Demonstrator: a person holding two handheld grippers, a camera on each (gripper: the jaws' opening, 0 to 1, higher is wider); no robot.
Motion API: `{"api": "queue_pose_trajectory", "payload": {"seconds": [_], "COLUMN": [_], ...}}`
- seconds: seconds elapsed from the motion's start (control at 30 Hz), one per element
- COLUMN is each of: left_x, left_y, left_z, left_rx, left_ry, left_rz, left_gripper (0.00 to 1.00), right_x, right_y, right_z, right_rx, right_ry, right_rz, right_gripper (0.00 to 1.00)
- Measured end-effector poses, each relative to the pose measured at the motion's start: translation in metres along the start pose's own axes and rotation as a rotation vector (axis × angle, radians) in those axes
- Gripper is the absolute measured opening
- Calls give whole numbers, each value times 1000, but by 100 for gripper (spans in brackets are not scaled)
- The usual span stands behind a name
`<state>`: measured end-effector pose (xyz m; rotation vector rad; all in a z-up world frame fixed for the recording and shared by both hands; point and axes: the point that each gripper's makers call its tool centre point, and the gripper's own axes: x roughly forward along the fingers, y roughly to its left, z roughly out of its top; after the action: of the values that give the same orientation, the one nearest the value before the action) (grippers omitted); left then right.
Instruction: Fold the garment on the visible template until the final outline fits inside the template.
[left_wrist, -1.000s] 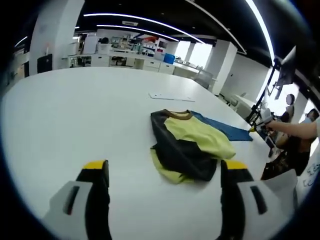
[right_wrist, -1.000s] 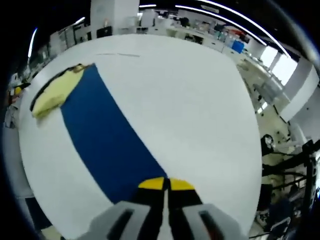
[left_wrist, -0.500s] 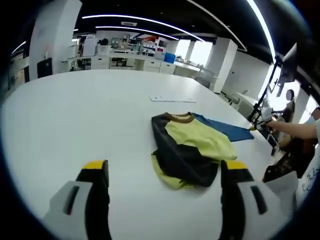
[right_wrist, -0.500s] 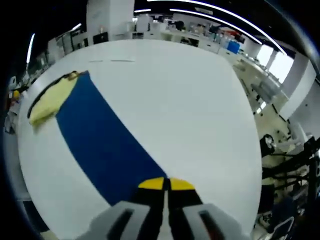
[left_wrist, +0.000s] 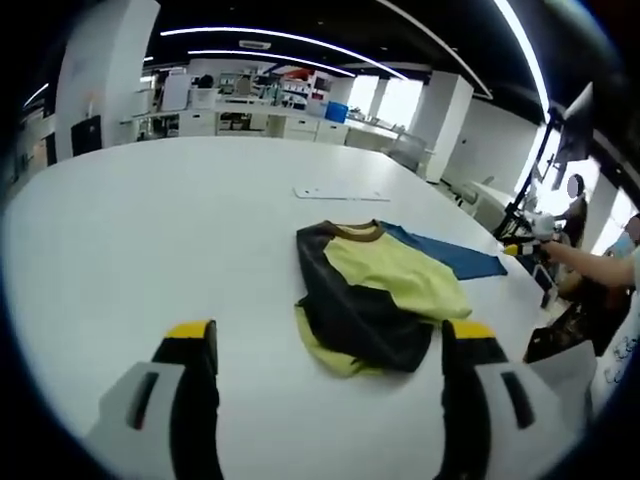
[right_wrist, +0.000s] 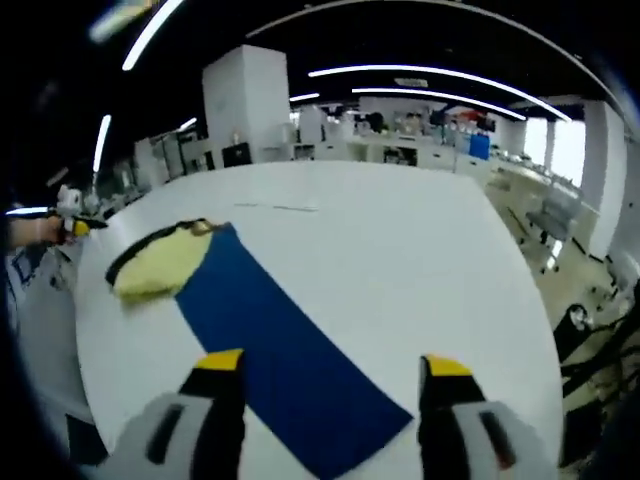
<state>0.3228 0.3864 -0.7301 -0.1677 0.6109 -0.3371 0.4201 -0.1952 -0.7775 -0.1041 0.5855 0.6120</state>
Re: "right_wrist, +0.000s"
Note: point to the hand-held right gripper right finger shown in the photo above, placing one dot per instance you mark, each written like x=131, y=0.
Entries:
x=450, y=435

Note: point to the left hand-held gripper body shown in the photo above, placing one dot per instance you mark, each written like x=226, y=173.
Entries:
x=70, y=200

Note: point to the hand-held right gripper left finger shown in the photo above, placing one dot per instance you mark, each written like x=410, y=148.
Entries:
x=175, y=435

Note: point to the yellow blue black garment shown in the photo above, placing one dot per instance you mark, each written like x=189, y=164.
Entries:
x=280, y=340

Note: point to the person's left hand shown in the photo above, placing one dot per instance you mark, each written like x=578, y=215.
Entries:
x=51, y=232

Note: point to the short ceiling light strip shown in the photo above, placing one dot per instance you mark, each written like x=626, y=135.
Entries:
x=102, y=142
x=305, y=97
x=187, y=124

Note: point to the black cabinet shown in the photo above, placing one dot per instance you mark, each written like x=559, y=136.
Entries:
x=236, y=155

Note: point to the long curved ceiling light strip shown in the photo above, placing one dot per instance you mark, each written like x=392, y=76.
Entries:
x=150, y=32

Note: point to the white square pillar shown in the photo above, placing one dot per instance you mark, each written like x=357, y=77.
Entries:
x=245, y=105

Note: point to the grey chair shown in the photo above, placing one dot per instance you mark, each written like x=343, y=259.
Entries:
x=550, y=217

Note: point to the white lab counter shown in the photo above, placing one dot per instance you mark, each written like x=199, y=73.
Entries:
x=435, y=155

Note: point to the blue bin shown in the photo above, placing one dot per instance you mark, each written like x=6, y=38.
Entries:
x=479, y=147

